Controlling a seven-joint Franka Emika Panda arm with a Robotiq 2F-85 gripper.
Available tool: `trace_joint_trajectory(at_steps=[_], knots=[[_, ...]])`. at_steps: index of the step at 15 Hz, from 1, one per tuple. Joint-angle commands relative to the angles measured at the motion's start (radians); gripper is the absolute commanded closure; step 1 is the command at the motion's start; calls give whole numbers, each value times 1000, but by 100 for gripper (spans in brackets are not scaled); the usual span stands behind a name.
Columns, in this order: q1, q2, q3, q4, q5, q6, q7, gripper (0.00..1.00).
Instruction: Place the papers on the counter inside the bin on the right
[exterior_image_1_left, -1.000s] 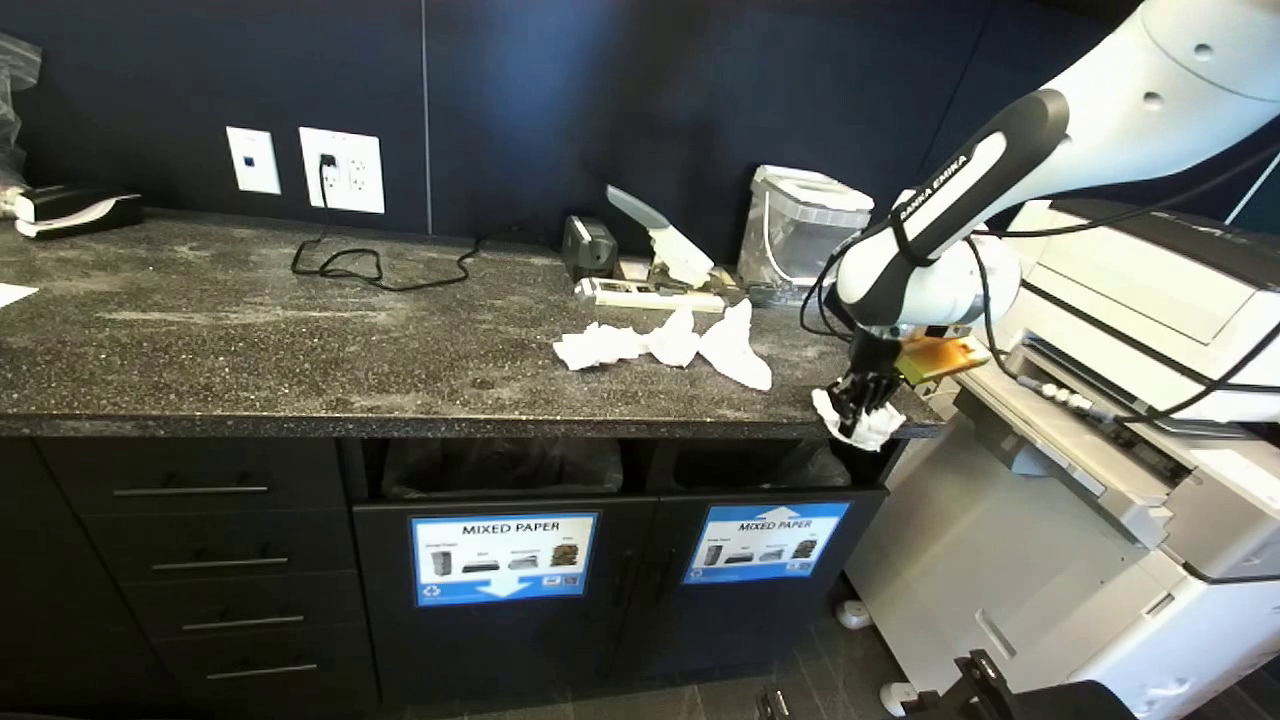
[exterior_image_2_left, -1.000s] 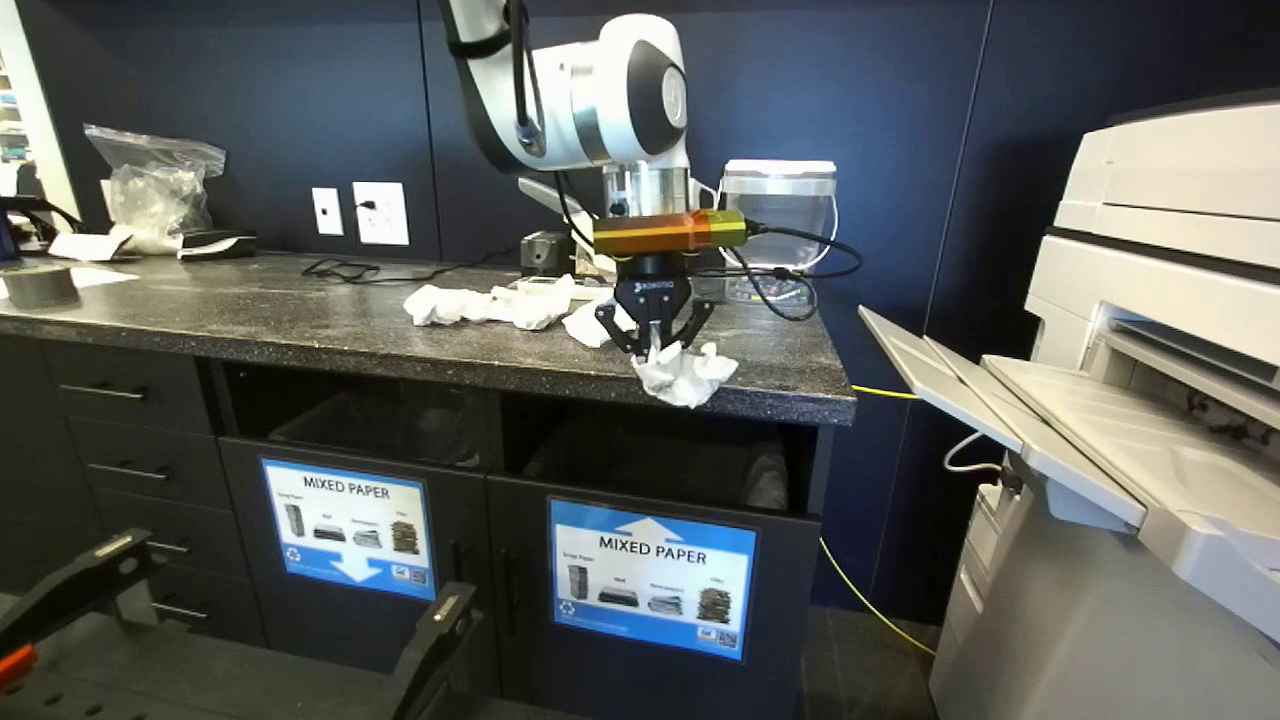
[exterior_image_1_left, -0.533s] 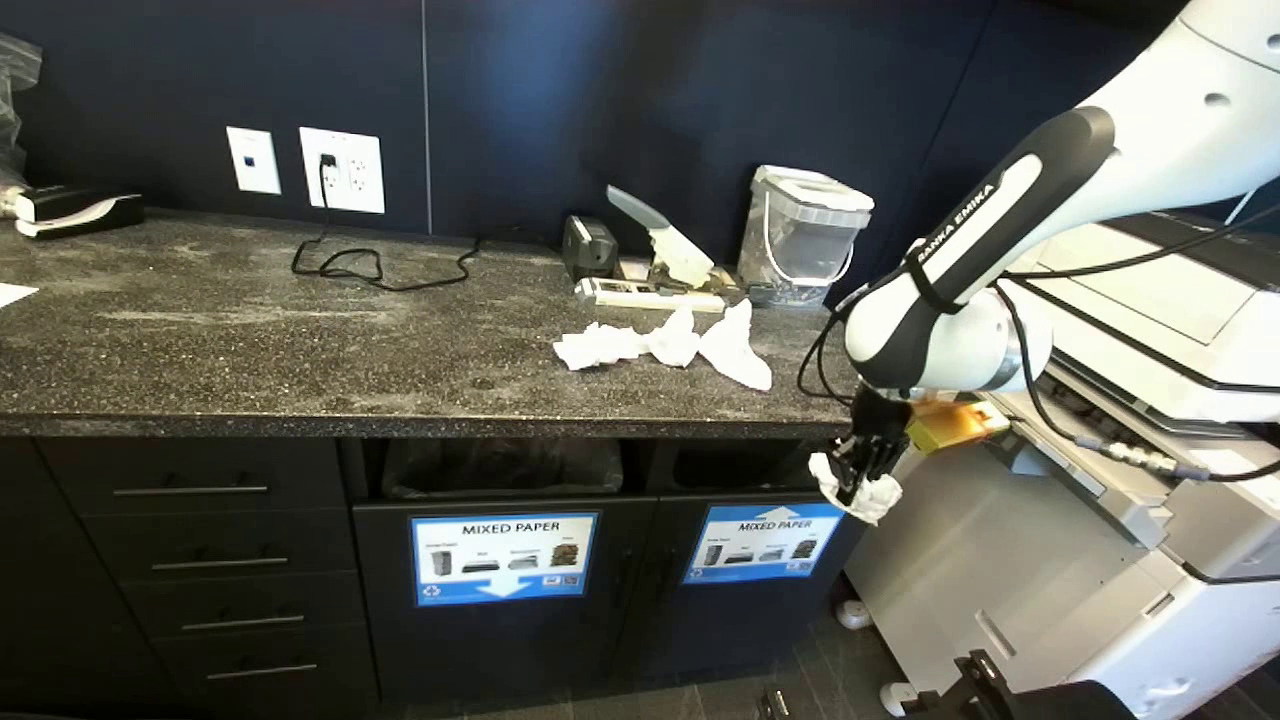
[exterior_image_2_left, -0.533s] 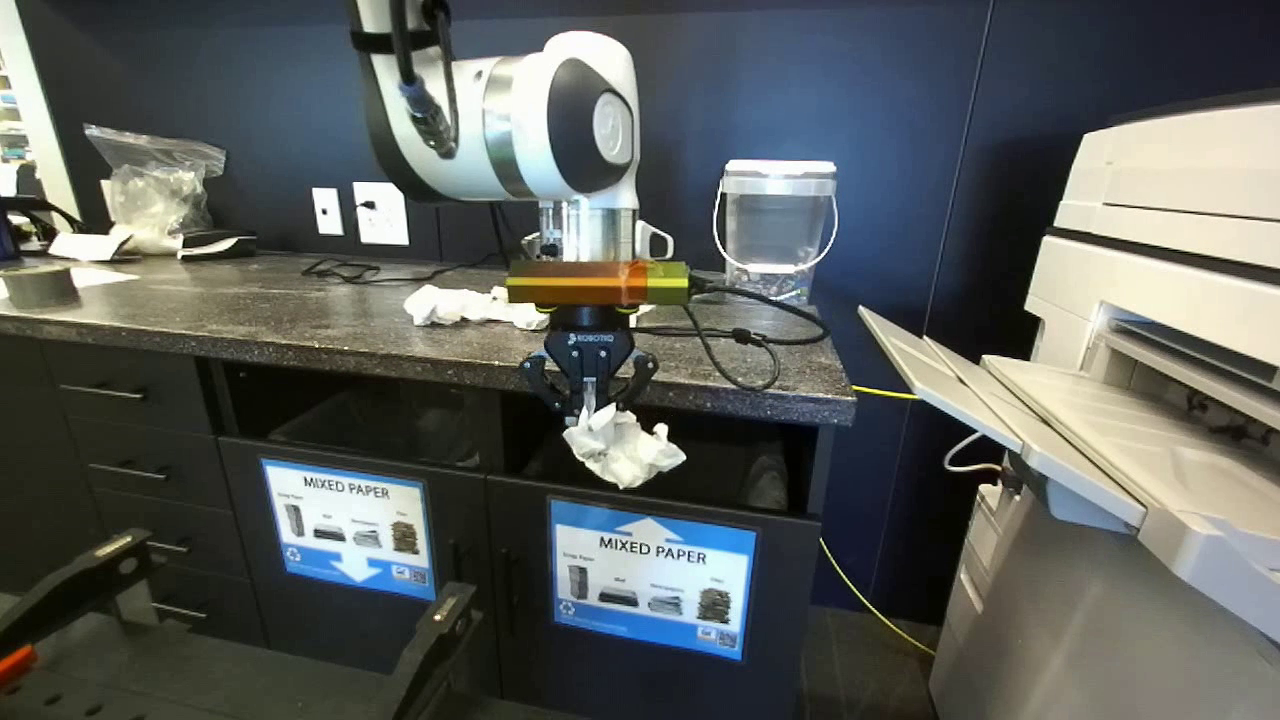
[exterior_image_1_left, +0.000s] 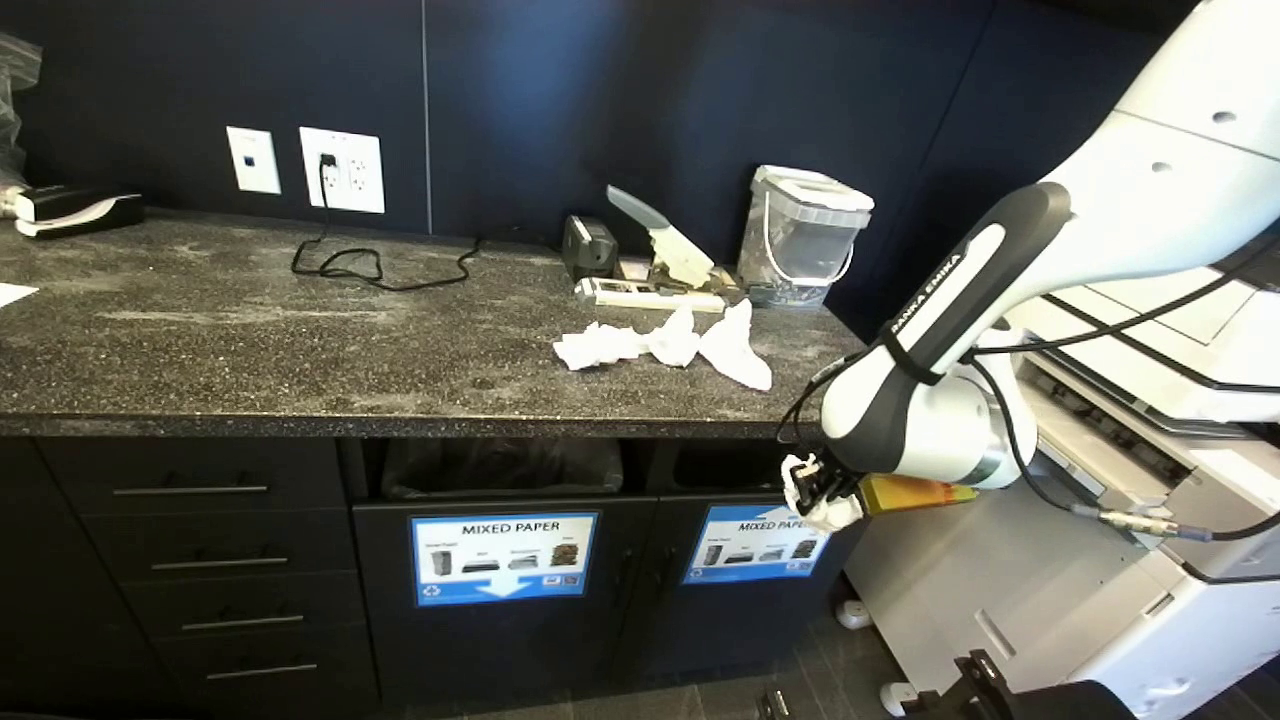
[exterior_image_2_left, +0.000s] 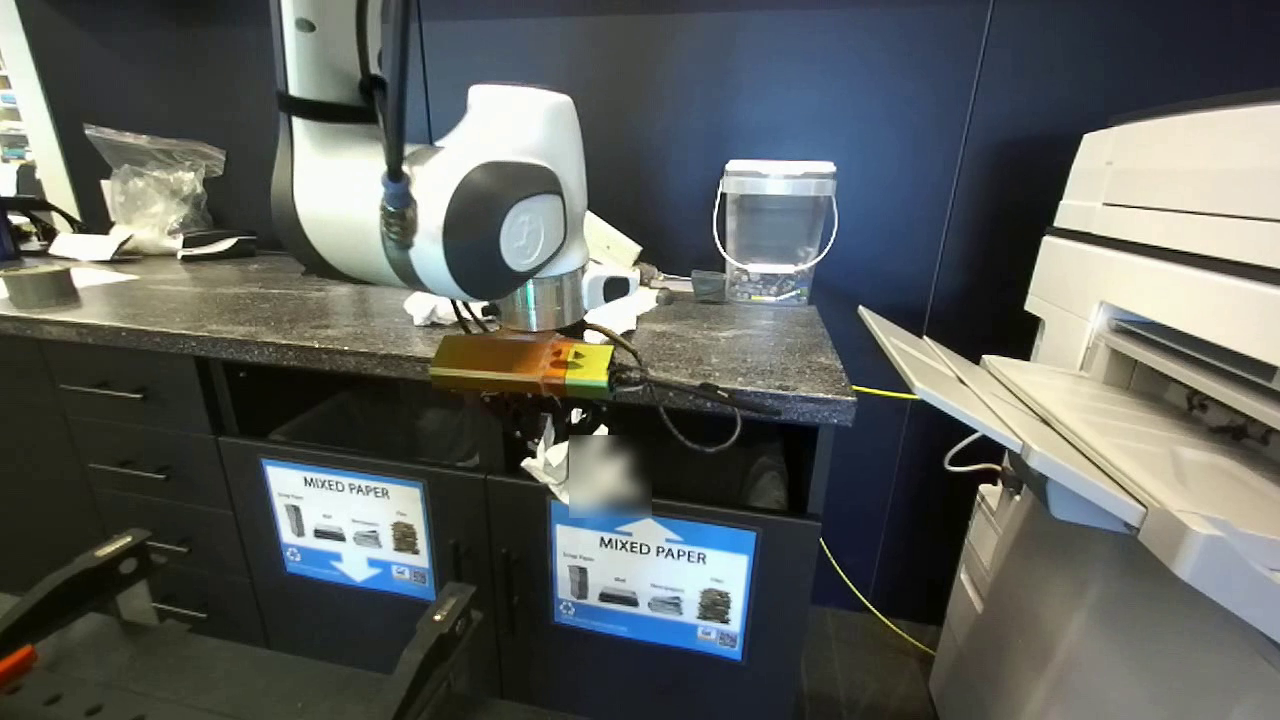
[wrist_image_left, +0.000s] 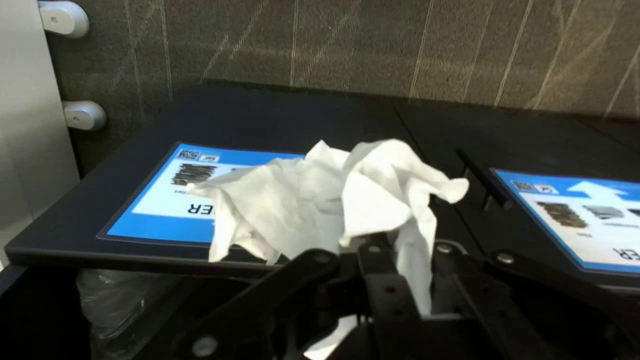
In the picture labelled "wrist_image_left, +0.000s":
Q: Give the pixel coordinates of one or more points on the bin panel with down-arrow sign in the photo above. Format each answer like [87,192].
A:
[533,140]

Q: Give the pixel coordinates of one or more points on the black recycling bin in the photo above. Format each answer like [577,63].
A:
[266,120]

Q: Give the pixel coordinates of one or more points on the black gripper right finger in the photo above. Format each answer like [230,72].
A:
[493,306]

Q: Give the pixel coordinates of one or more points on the paper with handwriting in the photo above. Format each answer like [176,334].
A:
[386,180]

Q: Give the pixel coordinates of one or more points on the large white office printer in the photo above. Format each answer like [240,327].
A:
[26,133]

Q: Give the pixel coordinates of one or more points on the grey plastic bin liner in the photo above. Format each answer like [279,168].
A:
[127,306]

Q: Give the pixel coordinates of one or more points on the mixed paper sign arrow up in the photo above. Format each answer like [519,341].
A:
[153,212]

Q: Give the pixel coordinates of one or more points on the mixed paper sign arrow down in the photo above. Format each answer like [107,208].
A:
[592,232]

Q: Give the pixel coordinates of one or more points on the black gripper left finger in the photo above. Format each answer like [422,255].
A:
[281,306]

